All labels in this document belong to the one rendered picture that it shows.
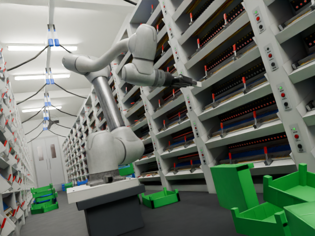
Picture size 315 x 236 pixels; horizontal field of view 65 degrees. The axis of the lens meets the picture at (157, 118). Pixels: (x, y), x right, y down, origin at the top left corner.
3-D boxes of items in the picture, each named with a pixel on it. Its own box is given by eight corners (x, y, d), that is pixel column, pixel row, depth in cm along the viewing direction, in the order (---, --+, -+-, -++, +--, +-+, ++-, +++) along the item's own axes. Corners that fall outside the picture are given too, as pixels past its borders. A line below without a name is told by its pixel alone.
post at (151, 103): (168, 191, 220) (128, 19, 249) (163, 191, 229) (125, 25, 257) (186, 186, 230) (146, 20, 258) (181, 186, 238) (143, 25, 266)
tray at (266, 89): (274, 91, 115) (264, 74, 115) (200, 121, 168) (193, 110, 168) (294, 74, 125) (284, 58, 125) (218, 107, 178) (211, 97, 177)
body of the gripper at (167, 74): (159, 88, 129) (174, 90, 133) (166, 82, 122) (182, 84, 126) (158, 75, 131) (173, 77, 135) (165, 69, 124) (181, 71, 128)
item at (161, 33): (168, 29, 189) (158, 13, 188) (140, 63, 242) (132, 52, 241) (186, 21, 198) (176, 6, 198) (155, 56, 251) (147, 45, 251)
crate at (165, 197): (180, 201, 164) (177, 188, 165) (152, 209, 158) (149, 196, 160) (167, 196, 192) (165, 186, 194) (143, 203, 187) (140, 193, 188)
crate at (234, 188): (250, 217, 96) (267, 212, 97) (235, 166, 99) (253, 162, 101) (220, 206, 125) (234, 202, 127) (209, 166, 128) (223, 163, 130)
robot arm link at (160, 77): (156, 82, 119) (167, 84, 122) (155, 65, 121) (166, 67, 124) (148, 88, 127) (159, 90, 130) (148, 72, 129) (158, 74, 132)
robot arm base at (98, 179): (91, 187, 114) (90, 175, 115) (86, 185, 134) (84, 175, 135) (129, 179, 122) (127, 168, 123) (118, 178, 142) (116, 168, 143)
